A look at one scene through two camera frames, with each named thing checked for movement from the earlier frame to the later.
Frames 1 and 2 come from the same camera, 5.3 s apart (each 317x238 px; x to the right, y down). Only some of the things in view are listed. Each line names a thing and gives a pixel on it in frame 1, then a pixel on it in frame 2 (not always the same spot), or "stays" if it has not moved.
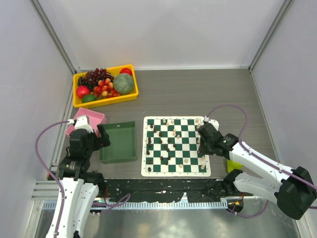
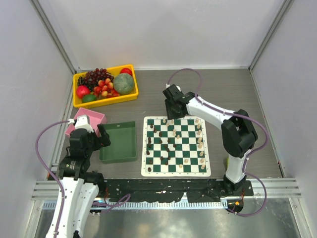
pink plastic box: (94, 119) stays
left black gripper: (103, 140) stays
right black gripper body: (205, 147) → (171, 112)
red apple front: (82, 90) stays
